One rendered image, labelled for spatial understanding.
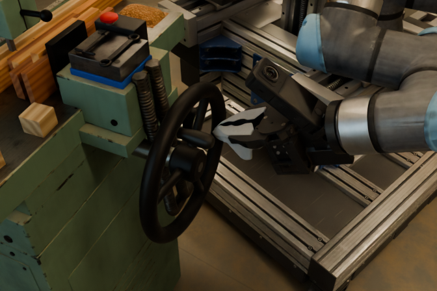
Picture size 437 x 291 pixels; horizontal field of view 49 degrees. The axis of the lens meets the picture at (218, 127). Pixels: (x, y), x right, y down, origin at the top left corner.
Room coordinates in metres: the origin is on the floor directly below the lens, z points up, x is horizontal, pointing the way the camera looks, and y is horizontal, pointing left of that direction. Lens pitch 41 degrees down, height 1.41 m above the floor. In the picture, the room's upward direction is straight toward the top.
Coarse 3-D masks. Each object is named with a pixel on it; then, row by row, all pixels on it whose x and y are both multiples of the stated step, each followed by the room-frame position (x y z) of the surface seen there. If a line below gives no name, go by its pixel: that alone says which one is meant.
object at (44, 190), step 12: (84, 144) 0.61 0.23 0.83; (72, 156) 0.58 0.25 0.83; (84, 156) 0.60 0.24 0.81; (60, 168) 0.55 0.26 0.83; (72, 168) 0.57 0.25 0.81; (48, 180) 0.52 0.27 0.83; (60, 180) 0.54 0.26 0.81; (36, 192) 0.50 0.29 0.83; (48, 192) 0.51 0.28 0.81; (24, 204) 0.48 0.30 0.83; (36, 204) 0.49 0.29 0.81
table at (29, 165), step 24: (168, 24) 0.90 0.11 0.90; (168, 48) 0.89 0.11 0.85; (0, 96) 0.65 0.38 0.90; (168, 96) 0.70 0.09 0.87; (0, 120) 0.59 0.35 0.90; (72, 120) 0.60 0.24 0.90; (0, 144) 0.53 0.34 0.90; (24, 144) 0.53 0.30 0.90; (48, 144) 0.54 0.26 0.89; (72, 144) 0.58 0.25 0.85; (96, 144) 0.59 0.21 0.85; (120, 144) 0.57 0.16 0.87; (24, 168) 0.49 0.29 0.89; (48, 168) 0.53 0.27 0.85; (0, 192) 0.45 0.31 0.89; (24, 192) 0.48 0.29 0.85; (0, 216) 0.43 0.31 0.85
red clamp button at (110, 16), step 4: (108, 12) 0.72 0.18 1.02; (112, 12) 0.72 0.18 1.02; (100, 16) 0.71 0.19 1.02; (104, 16) 0.71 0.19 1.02; (108, 16) 0.71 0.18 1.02; (112, 16) 0.71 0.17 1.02; (116, 16) 0.71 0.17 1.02; (100, 20) 0.71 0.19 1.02; (104, 20) 0.70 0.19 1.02; (108, 20) 0.70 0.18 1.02; (112, 20) 0.70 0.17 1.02
